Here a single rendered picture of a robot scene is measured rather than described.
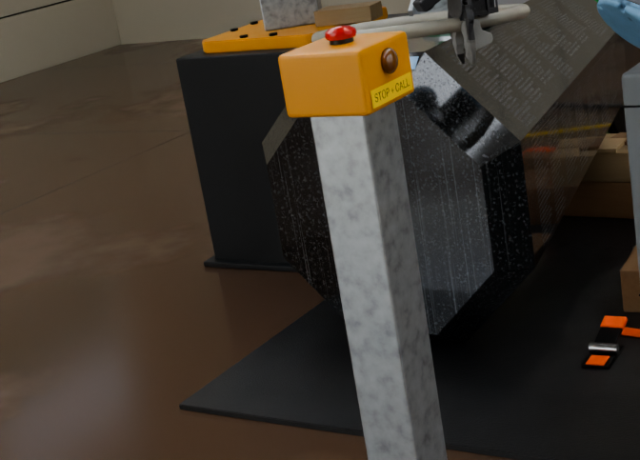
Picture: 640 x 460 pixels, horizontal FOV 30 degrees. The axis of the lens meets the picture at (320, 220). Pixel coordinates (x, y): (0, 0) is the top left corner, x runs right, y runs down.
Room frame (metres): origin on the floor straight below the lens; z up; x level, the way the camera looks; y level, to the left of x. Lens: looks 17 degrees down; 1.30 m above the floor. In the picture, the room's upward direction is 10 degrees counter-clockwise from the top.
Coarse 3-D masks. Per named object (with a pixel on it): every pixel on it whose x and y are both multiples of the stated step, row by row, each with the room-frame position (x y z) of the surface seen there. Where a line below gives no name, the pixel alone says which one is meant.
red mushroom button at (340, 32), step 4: (332, 28) 1.47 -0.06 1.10; (336, 28) 1.46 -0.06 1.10; (340, 28) 1.46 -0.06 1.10; (344, 28) 1.46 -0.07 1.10; (348, 28) 1.46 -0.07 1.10; (352, 28) 1.46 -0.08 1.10; (328, 32) 1.46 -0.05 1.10; (332, 32) 1.45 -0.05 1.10; (336, 32) 1.45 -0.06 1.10; (340, 32) 1.45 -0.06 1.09; (344, 32) 1.45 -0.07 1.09; (348, 32) 1.45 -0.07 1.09; (352, 32) 1.46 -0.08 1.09; (328, 36) 1.46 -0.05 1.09; (332, 36) 1.45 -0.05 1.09; (336, 36) 1.45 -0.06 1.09; (340, 36) 1.45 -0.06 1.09; (344, 36) 1.45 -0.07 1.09; (348, 36) 1.45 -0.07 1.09; (352, 36) 1.46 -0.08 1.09; (328, 40) 1.46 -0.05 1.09; (332, 40) 1.46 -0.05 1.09
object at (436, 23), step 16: (416, 16) 2.89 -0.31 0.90; (432, 16) 2.88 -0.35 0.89; (480, 16) 2.46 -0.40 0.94; (496, 16) 2.47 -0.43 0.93; (512, 16) 2.51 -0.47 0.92; (320, 32) 2.68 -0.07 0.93; (368, 32) 2.47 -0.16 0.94; (416, 32) 2.43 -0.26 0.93; (432, 32) 2.43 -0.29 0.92; (448, 32) 2.44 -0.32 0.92
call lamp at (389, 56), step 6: (390, 48) 1.43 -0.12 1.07; (384, 54) 1.42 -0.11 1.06; (390, 54) 1.42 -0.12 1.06; (396, 54) 1.43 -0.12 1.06; (384, 60) 1.42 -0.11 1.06; (390, 60) 1.42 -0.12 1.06; (396, 60) 1.43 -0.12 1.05; (384, 66) 1.42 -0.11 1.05; (390, 66) 1.42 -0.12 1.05; (396, 66) 1.43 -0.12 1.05; (390, 72) 1.43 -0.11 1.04
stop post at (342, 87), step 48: (336, 48) 1.43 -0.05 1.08; (384, 48) 1.43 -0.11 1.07; (288, 96) 1.45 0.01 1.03; (336, 96) 1.41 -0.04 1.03; (384, 96) 1.42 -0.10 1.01; (336, 144) 1.44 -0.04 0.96; (384, 144) 1.44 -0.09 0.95; (336, 192) 1.45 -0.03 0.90; (384, 192) 1.43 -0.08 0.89; (336, 240) 1.45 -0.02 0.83; (384, 240) 1.42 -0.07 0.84; (384, 288) 1.42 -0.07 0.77; (384, 336) 1.43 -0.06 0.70; (384, 384) 1.43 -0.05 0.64; (432, 384) 1.47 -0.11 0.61; (384, 432) 1.44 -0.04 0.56; (432, 432) 1.45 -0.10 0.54
